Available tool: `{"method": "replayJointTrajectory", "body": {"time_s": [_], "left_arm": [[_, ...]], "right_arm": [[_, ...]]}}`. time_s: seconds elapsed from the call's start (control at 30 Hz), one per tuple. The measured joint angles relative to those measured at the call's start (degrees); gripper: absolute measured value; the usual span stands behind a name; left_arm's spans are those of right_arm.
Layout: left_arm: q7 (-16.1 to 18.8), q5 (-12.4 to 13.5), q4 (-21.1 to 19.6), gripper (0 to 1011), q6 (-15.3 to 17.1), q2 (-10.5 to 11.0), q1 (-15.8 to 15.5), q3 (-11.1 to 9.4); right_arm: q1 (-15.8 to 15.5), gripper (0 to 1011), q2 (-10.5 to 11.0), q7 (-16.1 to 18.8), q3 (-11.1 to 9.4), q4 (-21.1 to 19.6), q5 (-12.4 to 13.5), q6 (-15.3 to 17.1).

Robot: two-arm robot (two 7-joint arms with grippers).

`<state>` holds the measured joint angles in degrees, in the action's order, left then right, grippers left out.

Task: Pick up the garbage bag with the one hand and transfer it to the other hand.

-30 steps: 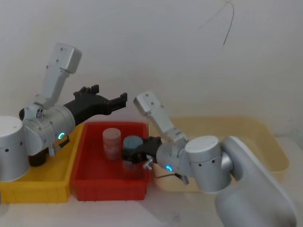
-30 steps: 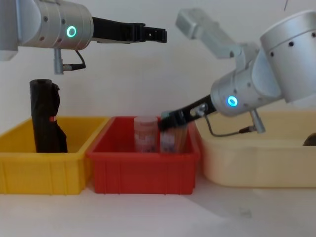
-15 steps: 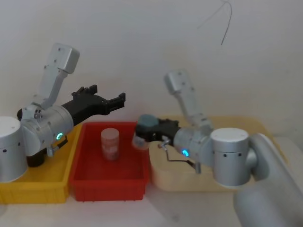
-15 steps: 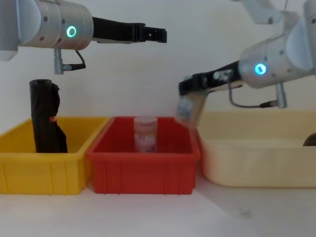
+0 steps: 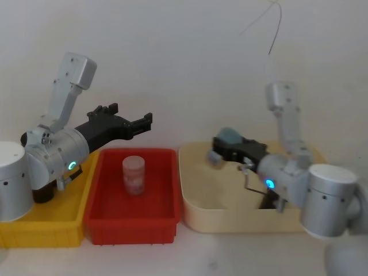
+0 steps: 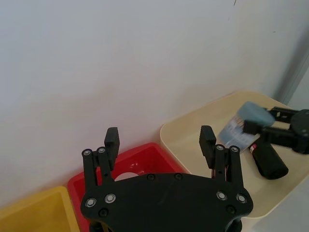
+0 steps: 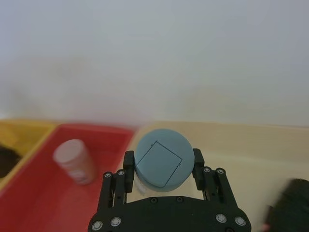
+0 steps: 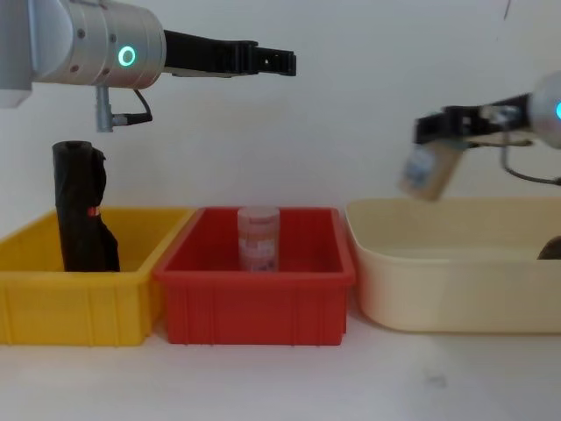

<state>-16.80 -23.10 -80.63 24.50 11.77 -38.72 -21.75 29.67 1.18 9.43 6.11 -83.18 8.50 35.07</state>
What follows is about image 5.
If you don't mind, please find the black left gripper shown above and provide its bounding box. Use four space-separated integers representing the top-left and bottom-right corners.
75 102 154 156

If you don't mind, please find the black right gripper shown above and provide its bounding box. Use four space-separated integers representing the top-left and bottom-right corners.
206 136 270 174

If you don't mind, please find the blue-grey rounded object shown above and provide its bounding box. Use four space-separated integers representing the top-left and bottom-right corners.
216 127 245 144

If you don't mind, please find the cream plastic bin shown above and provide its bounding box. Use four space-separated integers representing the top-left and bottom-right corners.
178 140 328 234

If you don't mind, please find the clear jar with pink label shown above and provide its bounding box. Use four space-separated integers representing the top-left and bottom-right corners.
121 155 145 197

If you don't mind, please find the red plastic bin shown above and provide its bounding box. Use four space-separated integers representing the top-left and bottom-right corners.
83 147 182 246

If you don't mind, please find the yellow plastic bin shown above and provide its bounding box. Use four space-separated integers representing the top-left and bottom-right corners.
0 149 100 249

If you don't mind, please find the thin dark right gripper cable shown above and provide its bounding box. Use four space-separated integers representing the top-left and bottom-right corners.
237 161 269 197

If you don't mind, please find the thin dark hanging wire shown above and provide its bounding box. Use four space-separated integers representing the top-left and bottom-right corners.
266 0 284 56

